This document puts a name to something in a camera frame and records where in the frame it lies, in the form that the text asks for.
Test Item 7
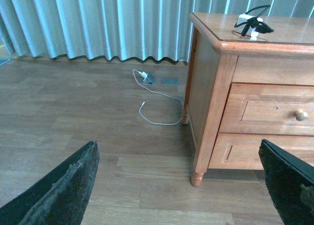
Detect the white cable on floor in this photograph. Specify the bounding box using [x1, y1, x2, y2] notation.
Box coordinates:
[132, 69, 184, 125]

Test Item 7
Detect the white charger adapter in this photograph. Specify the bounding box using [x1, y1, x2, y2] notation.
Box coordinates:
[236, 14, 263, 38]

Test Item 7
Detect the closed floor socket cover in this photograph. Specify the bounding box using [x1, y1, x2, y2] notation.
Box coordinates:
[161, 77, 179, 86]

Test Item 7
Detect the open floor socket box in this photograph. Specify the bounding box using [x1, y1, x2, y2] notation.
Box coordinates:
[141, 72, 157, 85]

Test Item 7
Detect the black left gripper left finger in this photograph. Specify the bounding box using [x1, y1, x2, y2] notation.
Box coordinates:
[0, 141, 100, 225]

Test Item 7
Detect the round wooden drawer knob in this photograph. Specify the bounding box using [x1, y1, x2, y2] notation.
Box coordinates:
[294, 110, 309, 122]

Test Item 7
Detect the wooden drawer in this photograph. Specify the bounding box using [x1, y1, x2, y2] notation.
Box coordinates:
[219, 83, 314, 136]
[209, 133, 314, 170]

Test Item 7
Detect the wooden nightstand cabinet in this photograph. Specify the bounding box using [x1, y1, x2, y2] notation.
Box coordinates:
[182, 12, 314, 187]

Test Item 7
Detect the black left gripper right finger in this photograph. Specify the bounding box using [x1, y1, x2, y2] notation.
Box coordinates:
[259, 139, 314, 225]

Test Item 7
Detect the black charger cable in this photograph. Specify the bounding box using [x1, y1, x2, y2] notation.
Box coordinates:
[234, 4, 275, 37]

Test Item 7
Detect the pale pleated curtain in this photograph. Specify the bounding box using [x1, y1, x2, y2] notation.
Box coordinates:
[0, 0, 314, 61]

